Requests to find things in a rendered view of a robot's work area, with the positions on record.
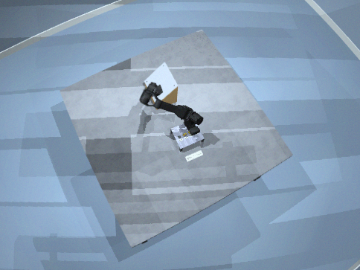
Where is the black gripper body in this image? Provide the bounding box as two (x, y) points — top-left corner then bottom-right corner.
(184, 120), (200, 135)

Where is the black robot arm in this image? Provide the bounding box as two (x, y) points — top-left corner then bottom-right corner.
(140, 82), (204, 125)

